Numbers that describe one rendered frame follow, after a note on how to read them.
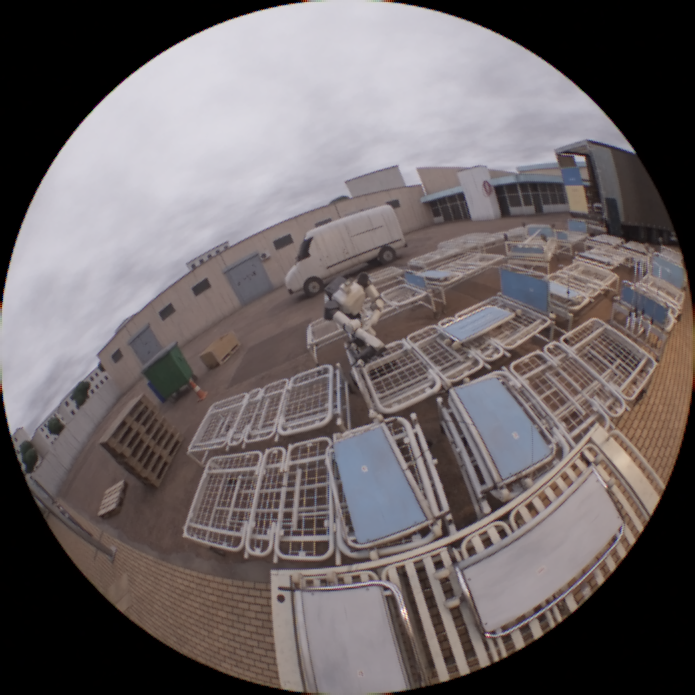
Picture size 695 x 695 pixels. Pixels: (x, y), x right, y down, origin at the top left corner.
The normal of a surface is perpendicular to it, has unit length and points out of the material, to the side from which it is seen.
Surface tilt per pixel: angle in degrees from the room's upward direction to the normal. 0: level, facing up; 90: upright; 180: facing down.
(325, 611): 3
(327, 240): 88
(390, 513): 5
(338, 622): 3
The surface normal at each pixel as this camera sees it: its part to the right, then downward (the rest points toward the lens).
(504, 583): -0.35, -0.76
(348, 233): 0.27, 0.37
